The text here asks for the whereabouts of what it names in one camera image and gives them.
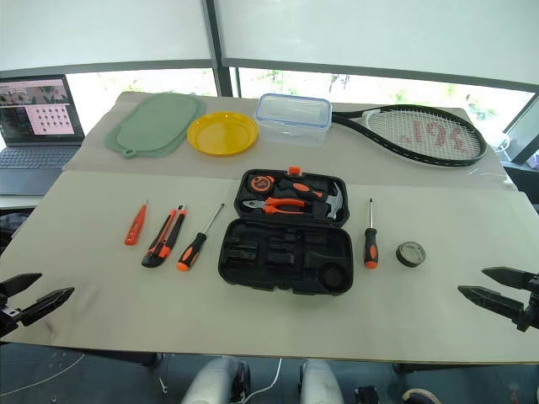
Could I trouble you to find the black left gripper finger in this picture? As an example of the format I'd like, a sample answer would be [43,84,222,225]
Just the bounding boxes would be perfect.
[19,286,76,327]
[0,273,44,298]

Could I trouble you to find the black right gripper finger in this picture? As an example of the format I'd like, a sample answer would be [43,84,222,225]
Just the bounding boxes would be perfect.
[481,267,534,291]
[457,285,528,322]

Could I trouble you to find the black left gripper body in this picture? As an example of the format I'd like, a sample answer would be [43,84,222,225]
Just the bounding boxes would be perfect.
[0,293,24,338]

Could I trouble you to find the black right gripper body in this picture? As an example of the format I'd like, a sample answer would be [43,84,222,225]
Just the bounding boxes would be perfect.
[515,273,539,334]

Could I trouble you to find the black electrical tape roll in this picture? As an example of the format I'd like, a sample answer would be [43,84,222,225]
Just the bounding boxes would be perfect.
[395,241,427,268]

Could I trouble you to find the orange voltage tester screwdriver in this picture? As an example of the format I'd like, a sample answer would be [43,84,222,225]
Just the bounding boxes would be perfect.
[123,199,149,247]

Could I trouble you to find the orange black utility knife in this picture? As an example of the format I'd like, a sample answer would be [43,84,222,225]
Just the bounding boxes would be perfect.
[141,203,188,269]

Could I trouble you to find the orange black handled screwdriver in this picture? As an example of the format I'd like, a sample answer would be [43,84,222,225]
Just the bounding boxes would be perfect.
[176,202,226,273]
[363,198,379,270]

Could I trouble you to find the black tool case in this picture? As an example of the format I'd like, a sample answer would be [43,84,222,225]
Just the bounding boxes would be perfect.
[217,165,355,297]

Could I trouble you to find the black white sneaker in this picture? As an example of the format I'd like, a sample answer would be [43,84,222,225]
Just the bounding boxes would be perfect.
[402,387,443,404]

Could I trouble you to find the white cup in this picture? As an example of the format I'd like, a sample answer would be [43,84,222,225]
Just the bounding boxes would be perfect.
[492,130,513,153]

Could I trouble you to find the small black device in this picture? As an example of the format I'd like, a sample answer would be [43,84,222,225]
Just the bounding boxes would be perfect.
[355,385,380,404]

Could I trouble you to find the black open laptop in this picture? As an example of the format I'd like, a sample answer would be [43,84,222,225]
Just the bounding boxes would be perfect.
[0,74,86,197]

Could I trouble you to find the silver left robot leg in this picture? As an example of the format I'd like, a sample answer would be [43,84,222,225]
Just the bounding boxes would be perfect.
[180,356,252,404]

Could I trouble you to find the silver robot leg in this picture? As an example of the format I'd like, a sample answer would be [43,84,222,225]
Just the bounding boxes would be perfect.
[180,356,252,404]
[299,359,345,404]

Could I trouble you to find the silver right robot leg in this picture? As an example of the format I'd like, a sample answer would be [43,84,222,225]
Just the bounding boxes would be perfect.
[299,359,345,404]

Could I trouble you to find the green silicone mat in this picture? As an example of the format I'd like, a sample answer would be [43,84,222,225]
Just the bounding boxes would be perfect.
[104,93,208,160]

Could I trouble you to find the black tennis racket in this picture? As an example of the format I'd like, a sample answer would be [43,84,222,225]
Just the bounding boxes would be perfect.
[330,104,488,167]

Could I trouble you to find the yellow round plate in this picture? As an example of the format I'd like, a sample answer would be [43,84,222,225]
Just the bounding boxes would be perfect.
[186,111,259,158]

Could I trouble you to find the orange black tape measure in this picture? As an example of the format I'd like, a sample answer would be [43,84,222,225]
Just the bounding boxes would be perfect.
[247,174,277,195]

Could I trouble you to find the clear container with blue lid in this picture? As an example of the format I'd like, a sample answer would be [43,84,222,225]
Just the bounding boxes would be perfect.
[254,93,333,148]

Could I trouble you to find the hammer with orange black handle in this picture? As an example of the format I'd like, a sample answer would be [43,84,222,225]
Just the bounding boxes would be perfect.
[275,176,345,220]

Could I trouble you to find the thin white cable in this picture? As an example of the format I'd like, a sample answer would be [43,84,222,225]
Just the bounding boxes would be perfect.
[247,357,283,404]

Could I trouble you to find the orange handled pliers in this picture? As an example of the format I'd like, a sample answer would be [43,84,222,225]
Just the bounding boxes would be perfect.
[242,195,315,215]

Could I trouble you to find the black window frame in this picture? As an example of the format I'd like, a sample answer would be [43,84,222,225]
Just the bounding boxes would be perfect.
[0,0,539,163]

